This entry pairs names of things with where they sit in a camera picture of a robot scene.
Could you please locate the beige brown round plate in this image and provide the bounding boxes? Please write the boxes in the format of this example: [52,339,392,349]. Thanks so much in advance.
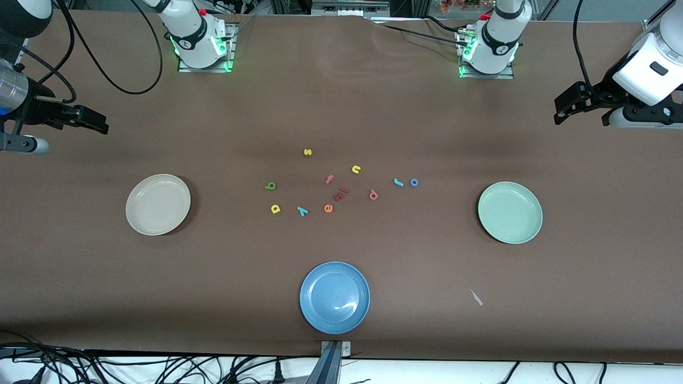
[125,174,192,236]

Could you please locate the light green round plate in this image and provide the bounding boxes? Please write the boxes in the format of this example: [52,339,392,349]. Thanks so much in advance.
[478,181,544,245]

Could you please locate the orange artificial flowers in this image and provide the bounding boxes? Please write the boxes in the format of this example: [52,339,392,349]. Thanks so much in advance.
[440,0,495,14]

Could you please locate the brown table cover sheet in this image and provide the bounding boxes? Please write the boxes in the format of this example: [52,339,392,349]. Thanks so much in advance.
[0,10,683,364]

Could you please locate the blue round plate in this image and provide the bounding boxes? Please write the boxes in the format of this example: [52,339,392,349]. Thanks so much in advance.
[299,261,371,335]

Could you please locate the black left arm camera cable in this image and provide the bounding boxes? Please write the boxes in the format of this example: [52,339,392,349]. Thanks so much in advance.
[572,0,595,90]

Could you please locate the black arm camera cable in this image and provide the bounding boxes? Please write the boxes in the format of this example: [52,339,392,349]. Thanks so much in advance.
[16,0,163,103]
[572,0,595,90]

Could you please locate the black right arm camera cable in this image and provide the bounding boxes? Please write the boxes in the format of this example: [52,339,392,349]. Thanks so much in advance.
[16,0,163,103]

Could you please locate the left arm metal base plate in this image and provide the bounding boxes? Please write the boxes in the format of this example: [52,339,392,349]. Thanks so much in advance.
[457,28,516,80]

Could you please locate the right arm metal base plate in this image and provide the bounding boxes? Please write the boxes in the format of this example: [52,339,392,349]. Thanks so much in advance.
[178,22,236,74]

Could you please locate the thin black power cable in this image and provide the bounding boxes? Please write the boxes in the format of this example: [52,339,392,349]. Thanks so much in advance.
[368,15,470,47]

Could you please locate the silver aluminium frame bracket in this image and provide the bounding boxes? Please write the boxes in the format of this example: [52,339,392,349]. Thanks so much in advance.
[312,0,391,17]

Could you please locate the tangled black floor cables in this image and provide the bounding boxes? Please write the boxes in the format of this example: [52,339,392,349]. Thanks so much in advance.
[0,331,321,384]

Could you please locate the grey metal camera mount bracket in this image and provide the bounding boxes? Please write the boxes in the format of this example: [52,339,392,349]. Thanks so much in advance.
[307,340,352,384]

